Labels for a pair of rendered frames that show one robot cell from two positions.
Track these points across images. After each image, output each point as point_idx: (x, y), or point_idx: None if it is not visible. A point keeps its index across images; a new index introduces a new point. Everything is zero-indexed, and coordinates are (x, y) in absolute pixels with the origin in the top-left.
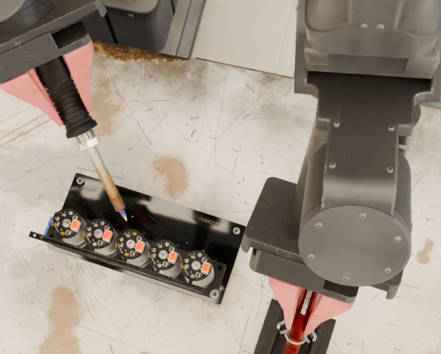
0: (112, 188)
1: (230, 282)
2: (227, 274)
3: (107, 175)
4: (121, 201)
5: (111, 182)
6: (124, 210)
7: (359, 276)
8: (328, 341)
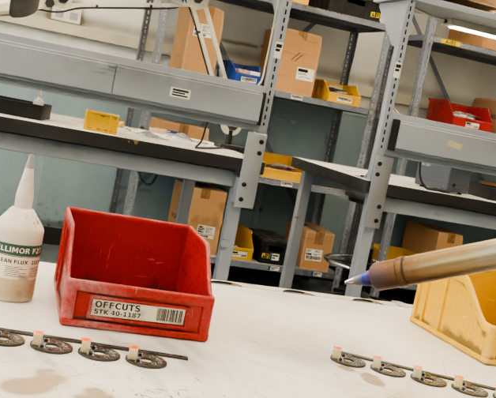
0: (428, 253)
1: None
2: None
3: (464, 247)
4: (387, 266)
5: (444, 252)
6: (366, 275)
7: None
8: None
